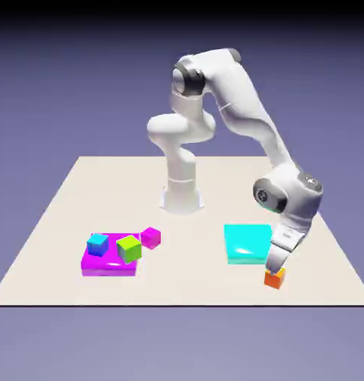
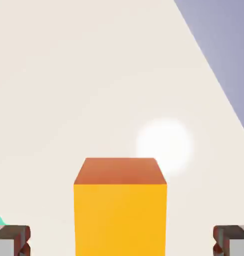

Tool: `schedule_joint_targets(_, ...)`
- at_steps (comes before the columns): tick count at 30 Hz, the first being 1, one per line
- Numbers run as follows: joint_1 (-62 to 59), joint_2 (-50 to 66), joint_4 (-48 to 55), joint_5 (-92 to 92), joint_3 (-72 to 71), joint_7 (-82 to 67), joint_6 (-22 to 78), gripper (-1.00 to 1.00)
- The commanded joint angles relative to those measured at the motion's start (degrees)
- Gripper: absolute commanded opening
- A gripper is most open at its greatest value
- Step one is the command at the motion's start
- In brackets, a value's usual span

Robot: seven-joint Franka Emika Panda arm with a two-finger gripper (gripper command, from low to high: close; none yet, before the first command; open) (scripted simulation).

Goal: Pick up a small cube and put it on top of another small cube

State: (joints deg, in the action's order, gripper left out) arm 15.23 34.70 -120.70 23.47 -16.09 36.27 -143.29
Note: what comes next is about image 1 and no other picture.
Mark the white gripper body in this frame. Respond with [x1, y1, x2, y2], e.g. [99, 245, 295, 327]
[266, 244, 292, 274]

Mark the small orange cube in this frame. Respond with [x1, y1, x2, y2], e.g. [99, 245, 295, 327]
[264, 267, 287, 290]

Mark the small magenta cube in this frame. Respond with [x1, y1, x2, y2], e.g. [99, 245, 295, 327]
[140, 226, 162, 250]

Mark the small green cube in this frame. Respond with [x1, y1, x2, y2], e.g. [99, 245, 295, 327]
[115, 234, 143, 264]

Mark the small blue cube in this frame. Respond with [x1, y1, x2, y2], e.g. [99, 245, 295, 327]
[86, 233, 109, 257]

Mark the large cyan box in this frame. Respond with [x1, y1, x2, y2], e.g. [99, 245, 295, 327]
[223, 223, 273, 265]

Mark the large magenta box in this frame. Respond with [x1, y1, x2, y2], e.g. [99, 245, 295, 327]
[80, 232, 141, 278]

